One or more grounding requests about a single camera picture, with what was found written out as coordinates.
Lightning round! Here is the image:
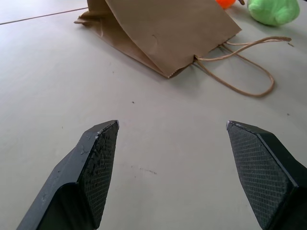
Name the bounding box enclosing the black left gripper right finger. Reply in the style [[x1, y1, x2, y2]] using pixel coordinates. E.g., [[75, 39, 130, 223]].
[[225, 120, 307, 230]]

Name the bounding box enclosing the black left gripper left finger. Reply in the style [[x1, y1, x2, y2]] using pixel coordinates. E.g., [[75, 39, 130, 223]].
[[16, 119, 120, 230]]

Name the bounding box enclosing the brown paper bag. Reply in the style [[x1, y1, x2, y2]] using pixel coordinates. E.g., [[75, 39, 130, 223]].
[[73, 0, 292, 97]]

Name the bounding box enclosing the green plush toy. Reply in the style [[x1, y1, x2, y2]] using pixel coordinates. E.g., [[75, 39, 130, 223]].
[[247, 0, 301, 25]]

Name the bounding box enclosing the orange toy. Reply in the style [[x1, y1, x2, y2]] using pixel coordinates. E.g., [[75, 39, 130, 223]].
[[215, 0, 246, 10]]

